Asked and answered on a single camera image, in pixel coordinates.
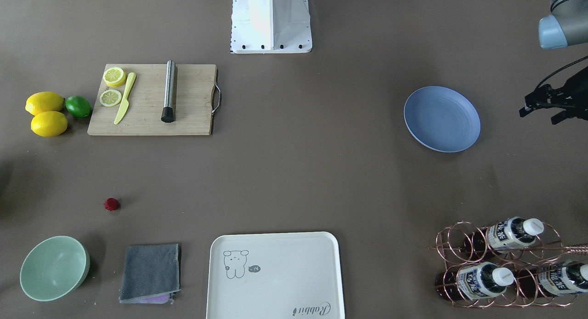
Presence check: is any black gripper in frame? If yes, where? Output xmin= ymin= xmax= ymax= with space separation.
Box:
xmin=519 ymin=67 xmax=588 ymax=125

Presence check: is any blue plate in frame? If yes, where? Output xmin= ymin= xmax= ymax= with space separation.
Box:
xmin=403 ymin=86 xmax=481 ymax=153

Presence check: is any red strawberry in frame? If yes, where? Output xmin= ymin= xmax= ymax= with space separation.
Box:
xmin=103 ymin=198 xmax=120 ymax=211

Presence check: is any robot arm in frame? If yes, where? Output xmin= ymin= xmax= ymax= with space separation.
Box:
xmin=519 ymin=0 xmax=588 ymax=125

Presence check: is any dark drink bottle upper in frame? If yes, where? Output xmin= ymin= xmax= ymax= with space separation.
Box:
xmin=462 ymin=216 xmax=545 ymax=258

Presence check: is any dark drink bottle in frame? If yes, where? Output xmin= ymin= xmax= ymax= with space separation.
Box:
xmin=462 ymin=216 xmax=545 ymax=258
xmin=516 ymin=261 xmax=588 ymax=298
xmin=434 ymin=261 xmax=515 ymax=302

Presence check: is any cream rabbit tray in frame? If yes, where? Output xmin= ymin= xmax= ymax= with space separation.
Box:
xmin=206 ymin=231 xmax=346 ymax=319

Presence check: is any wooden cutting board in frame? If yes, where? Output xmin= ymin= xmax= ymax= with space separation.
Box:
xmin=87 ymin=64 xmax=219 ymax=136

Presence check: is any steel muddler black tip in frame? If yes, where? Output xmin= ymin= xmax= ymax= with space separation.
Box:
xmin=160 ymin=60 xmax=177 ymax=123

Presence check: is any yellow plastic knife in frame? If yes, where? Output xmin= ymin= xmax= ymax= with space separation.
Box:
xmin=113 ymin=72 xmax=136 ymax=125

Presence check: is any grey folded cloth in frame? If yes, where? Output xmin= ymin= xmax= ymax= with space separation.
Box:
xmin=119 ymin=243 xmax=181 ymax=304

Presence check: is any lemon half upper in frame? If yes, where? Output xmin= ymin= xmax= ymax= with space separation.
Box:
xmin=102 ymin=66 xmax=127 ymax=88

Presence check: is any lemon slice lower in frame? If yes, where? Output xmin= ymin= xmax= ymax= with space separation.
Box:
xmin=99 ymin=89 xmax=122 ymax=107

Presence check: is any green lime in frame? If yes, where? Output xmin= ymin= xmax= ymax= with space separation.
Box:
xmin=65 ymin=96 xmax=92 ymax=118

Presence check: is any yellow lemon lower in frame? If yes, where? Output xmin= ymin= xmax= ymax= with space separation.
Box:
xmin=31 ymin=110 xmax=68 ymax=137

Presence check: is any yellow lemon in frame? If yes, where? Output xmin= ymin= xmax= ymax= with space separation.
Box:
xmin=31 ymin=110 xmax=68 ymax=137
xmin=25 ymin=91 xmax=65 ymax=116

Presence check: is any yellow lemon upper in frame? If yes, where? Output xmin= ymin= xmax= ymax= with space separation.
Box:
xmin=25 ymin=91 xmax=65 ymax=116

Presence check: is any mint green bowl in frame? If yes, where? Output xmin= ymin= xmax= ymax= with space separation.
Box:
xmin=20 ymin=235 xmax=90 ymax=302

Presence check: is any copper wire bottle rack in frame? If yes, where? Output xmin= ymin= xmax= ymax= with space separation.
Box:
xmin=433 ymin=217 xmax=587 ymax=308

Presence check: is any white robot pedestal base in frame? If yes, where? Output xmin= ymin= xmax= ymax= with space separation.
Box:
xmin=230 ymin=0 xmax=313 ymax=54

